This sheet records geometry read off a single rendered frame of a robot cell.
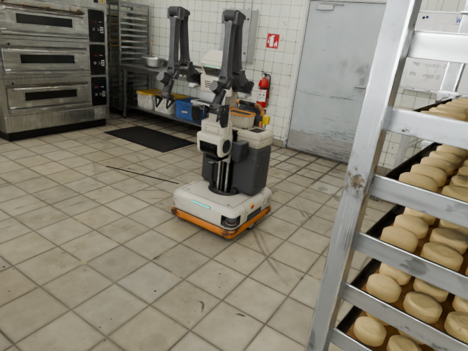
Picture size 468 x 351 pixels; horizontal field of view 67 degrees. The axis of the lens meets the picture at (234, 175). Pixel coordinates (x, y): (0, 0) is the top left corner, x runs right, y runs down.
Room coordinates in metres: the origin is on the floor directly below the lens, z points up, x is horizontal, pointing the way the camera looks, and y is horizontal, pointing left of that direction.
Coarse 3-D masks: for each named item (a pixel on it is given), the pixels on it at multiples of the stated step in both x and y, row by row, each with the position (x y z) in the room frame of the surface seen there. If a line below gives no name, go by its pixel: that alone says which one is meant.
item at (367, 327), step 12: (360, 324) 0.47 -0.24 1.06; (372, 324) 0.47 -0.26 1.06; (384, 324) 0.49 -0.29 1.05; (360, 336) 0.45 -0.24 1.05; (372, 336) 0.44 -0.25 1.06; (384, 336) 0.45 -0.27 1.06; (396, 336) 0.45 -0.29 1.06; (408, 336) 0.46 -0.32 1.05; (372, 348) 0.44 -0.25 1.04; (384, 348) 0.44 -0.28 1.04; (396, 348) 0.42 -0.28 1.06; (408, 348) 0.43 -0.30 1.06; (420, 348) 0.43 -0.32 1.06; (432, 348) 0.45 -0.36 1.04
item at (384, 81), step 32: (416, 0) 0.43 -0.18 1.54; (384, 32) 0.44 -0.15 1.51; (384, 64) 0.43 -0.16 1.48; (384, 96) 0.43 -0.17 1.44; (384, 128) 0.44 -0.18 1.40; (352, 160) 0.44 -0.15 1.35; (352, 192) 0.43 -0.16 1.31; (352, 224) 0.43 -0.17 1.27; (352, 256) 0.44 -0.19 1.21; (320, 288) 0.44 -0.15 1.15; (320, 320) 0.43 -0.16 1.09
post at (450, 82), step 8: (464, 16) 0.80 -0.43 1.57; (464, 24) 0.79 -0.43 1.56; (464, 32) 0.79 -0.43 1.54; (448, 64) 0.80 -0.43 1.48; (456, 64) 0.79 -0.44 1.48; (464, 64) 0.79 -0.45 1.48; (448, 72) 0.79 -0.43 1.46; (456, 72) 0.79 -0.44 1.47; (448, 80) 0.79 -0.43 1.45; (456, 80) 0.78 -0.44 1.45; (440, 88) 0.80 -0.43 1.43; (448, 88) 0.79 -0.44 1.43; (456, 88) 0.79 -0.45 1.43
